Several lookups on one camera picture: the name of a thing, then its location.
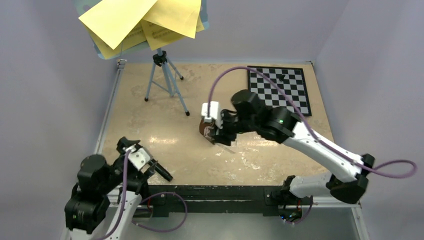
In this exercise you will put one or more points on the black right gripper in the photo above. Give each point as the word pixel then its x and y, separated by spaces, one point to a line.
pixel 222 135

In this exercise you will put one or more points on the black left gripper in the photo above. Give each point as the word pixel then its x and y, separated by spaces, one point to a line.
pixel 141 175

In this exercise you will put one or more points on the brown wooden metronome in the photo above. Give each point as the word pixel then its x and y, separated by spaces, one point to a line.
pixel 205 128

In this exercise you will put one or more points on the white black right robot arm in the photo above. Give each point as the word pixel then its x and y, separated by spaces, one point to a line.
pixel 346 177

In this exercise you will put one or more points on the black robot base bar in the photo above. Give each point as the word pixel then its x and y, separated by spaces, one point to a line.
pixel 267 200

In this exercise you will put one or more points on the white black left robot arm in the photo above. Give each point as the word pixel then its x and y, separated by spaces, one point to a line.
pixel 89 201

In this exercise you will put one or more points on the black microphone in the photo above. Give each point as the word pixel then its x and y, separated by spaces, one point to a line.
pixel 165 174

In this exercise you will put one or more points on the light blue music stand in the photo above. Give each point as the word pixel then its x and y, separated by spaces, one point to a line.
pixel 160 59

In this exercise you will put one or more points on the black white chessboard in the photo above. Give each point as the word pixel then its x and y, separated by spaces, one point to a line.
pixel 294 87

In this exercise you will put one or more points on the yellow sheet music back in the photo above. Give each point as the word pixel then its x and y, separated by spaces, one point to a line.
pixel 144 34

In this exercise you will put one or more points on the yellow sheet music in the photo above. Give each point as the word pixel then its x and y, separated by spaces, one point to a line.
pixel 180 16
pixel 112 20
pixel 144 34

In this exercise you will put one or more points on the yellow sheet music front right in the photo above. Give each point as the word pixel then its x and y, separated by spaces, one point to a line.
pixel 180 16

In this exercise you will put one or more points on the yellow sheet music front left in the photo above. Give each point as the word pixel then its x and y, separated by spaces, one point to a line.
pixel 112 20

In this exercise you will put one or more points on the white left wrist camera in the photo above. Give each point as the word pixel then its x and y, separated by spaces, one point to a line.
pixel 139 157

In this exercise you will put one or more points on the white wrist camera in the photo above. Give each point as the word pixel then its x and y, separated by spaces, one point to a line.
pixel 211 113
pixel 139 157

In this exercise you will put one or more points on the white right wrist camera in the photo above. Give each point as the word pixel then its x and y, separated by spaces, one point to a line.
pixel 211 113

